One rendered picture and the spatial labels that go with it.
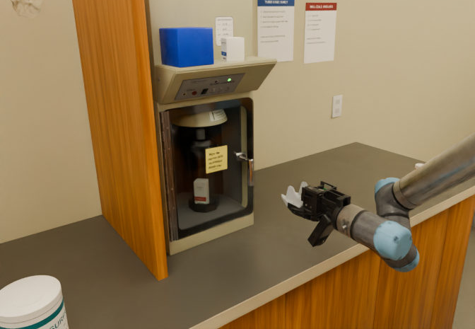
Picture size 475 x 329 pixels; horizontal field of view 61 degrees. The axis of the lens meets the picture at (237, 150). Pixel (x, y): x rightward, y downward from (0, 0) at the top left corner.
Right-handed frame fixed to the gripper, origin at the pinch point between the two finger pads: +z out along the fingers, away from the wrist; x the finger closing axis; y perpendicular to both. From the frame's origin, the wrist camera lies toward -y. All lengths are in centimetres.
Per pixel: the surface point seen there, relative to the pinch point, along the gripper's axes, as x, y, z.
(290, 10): -59, 51, 66
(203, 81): 17.3, 32.5, 14.4
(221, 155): 7.9, 8.4, 21.6
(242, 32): -1.3, 43.8, 22.6
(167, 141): 25.2, 16.1, 21.6
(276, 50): -51, 34, 66
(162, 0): 23, 52, 23
